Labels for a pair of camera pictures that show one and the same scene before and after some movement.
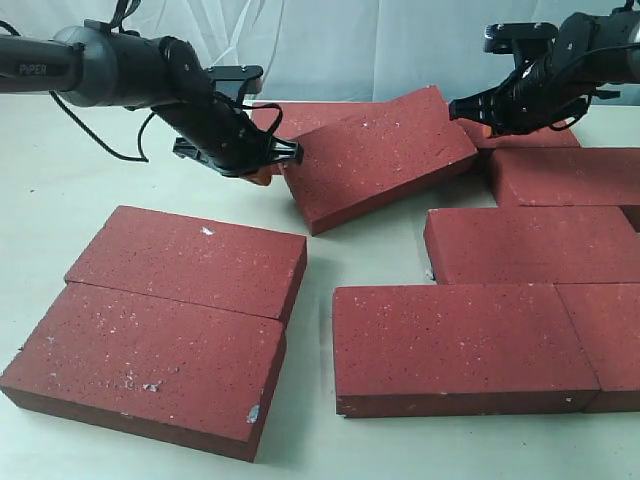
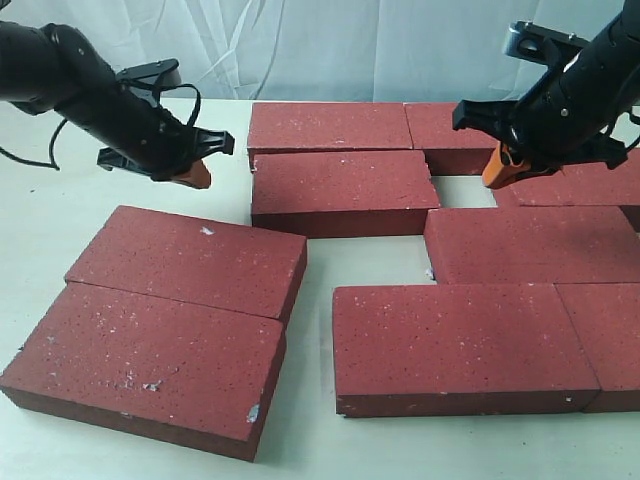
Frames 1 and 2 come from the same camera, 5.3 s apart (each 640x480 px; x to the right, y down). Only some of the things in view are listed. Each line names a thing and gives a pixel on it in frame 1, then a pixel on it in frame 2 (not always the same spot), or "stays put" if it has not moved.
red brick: (203, 262) stays put
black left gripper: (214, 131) to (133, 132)
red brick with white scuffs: (195, 375) stays put
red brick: (375, 157) to (343, 194)
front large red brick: (457, 349) stays put
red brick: (606, 317) stays put
